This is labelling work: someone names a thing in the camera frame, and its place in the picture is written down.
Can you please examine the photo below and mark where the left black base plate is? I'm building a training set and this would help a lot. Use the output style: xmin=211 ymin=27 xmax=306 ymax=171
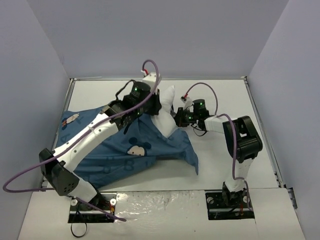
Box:
xmin=68 ymin=192 xmax=117 ymax=224

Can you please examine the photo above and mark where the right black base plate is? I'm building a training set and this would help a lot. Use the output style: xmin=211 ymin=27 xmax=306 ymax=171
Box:
xmin=205 ymin=191 xmax=255 ymax=221

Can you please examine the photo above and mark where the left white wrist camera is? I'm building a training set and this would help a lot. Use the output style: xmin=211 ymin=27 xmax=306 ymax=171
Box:
xmin=141 ymin=69 xmax=162 ymax=88

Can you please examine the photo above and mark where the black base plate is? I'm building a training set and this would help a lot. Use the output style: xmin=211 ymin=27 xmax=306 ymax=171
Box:
xmin=68 ymin=192 xmax=117 ymax=224
xmin=205 ymin=191 xmax=255 ymax=221

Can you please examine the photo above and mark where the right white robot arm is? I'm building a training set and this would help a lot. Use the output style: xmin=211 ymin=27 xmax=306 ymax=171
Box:
xmin=174 ymin=96 xmax=263 ymax=207

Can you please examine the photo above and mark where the aluminium table edge rail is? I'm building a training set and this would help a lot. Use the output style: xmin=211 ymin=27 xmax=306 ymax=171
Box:
xmin=41 ymin=77 xmax=76 ymax=192

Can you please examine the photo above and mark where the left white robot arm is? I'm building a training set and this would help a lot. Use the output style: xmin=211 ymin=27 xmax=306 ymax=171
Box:
xmin=39 ymin=72 xmax=161 ymax=209

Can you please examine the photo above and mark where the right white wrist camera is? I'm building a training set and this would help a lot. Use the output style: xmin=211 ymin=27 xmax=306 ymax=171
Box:
xmin=180 ymin=95 xmax=193 ymax=110

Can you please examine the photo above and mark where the thin black cable loop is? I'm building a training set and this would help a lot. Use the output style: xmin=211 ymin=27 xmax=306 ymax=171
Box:
xmin=70 ymin=211 xmax=88 ymax=239

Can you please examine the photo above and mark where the blue cartoon print pillowcase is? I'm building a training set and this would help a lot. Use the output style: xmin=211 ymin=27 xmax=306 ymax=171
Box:
xmin=56 ymin=104 xmax=200 ymax=190

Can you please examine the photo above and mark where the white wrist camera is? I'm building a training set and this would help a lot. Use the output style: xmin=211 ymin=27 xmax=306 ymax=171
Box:
xmin=180 ymin=95 xmax=193 ymax=110
xmin=141 ymin=69 xmax=162 ymax=88

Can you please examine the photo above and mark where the white pillow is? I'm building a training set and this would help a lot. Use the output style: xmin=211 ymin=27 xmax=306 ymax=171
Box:
xmin=151 ymin=85 xmax=177 ymax=138

